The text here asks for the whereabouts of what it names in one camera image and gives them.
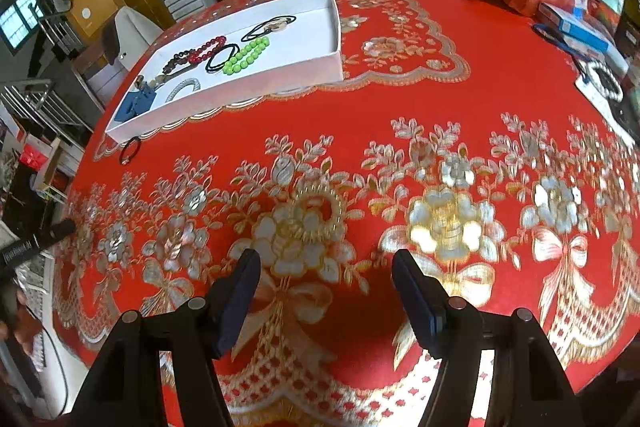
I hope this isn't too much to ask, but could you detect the red carton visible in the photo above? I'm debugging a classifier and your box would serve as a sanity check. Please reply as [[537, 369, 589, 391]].
[[20, 142, 52, 168]]

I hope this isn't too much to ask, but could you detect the brown bead bracelet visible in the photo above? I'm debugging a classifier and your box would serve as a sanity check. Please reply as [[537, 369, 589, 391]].
[[161, 49, 201, 75]]

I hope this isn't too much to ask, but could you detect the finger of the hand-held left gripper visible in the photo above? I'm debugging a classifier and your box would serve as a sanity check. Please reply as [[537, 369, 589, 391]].
[[30, 219, 78, 253]]

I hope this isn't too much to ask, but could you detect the red bead bracelet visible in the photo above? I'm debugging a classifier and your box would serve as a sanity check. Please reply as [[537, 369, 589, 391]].
[[187, 35, 227, 64]]

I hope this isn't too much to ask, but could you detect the silver mesh bracelet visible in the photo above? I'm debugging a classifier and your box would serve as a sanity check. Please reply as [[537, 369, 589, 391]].
[[165, 78, 201, 102]]

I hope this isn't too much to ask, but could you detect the plain black hair tie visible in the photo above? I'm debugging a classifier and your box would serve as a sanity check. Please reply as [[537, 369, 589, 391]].
[[206, 43, 241, 72]]

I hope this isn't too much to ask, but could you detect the red floral tablecloth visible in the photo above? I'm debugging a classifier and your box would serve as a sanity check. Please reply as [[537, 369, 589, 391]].
[[50, 0, 640, 427]]

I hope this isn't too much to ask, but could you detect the metal rack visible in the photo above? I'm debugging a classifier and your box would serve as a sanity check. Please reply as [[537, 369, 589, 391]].
[[0, 79, 96, 142]]

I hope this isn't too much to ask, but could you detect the person's left hand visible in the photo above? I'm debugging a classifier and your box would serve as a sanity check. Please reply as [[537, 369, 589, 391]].
[[0, 297, 40, 358]]

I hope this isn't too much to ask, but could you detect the white rectangular box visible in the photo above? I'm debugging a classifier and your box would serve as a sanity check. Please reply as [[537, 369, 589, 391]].
[[104, 0, 345, 144]]

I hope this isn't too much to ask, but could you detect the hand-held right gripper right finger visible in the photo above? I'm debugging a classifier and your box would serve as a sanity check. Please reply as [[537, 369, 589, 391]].
[[391, 249, 591, 427]]

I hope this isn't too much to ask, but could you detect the black and white bead bracelet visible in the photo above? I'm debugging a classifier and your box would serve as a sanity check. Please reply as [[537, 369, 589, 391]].
[[575, 61, 627, 104]]

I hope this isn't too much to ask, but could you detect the blue hair claw clip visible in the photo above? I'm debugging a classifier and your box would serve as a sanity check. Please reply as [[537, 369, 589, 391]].
[[116, 87, 157, 122]]

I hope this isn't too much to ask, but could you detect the white plastic chair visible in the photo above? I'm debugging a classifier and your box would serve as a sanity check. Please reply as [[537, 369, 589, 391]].
[[102, 6, 166, 72]]

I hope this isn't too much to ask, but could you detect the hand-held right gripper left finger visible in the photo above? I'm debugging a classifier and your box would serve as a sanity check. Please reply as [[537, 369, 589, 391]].
[[72, 248, 262, 427]]

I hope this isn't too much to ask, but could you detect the green bead bracelet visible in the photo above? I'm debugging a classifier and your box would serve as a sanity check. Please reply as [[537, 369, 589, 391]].
[[222, 36, 272, 76]]

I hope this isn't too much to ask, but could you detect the black hair tie gold bead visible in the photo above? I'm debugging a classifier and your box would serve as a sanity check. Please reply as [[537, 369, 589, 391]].
[[119, 138, 145, 166]]

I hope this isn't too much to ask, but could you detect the window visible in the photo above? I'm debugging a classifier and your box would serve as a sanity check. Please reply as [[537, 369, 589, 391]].
[[0, 0, 43, 52]]

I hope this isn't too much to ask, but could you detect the figurine charm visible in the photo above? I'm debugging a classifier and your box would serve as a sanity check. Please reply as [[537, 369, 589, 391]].
[[241, 14, 297, 42]]

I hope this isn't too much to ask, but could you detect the black cable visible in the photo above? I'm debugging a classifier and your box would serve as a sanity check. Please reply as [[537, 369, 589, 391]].
[[39, 326, 72, 415]]

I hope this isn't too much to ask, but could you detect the blue and white carton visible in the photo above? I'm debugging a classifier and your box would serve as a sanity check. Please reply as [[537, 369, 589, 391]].
[[537, 2, 608, 52]]

